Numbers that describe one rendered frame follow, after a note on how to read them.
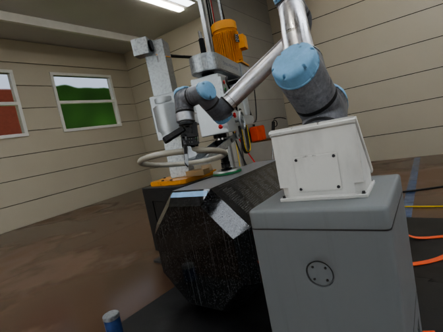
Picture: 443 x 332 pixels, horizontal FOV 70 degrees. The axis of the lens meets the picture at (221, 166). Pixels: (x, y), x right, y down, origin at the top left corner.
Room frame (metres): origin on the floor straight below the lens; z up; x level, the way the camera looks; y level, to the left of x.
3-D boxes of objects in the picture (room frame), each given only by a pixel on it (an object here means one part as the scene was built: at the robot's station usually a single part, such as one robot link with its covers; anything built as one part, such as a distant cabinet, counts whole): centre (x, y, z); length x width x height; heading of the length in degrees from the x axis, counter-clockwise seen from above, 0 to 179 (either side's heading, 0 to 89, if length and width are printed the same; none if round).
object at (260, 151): (5.56, -1.01, 0.43); 1.30 x 0.62 x 0.86; 145
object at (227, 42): (2.97, -0.28, 1.88); 0.31 x 0.28 x 0.40; 69
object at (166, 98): (3.05, 0.38, 1.36); 0.35 x 0.35 x 0.41
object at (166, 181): (3.05, 0.38, 0.76); 0.49 x 0.49 x 0.05; 49
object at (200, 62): (2.68, -0.16, 1.60); 0.96 x 0.25 x 0.17; 159
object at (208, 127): (2.43, -0.06, 1.30); 0.36 x 0.22 x 0.45; 159
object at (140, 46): (2.94, 0.49, 2.00); 0.20 x 0.18 x 0.15; 49
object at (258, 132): (5.58, -0.77, 1.00); 0.50 x 0.22 x 0.33; 145
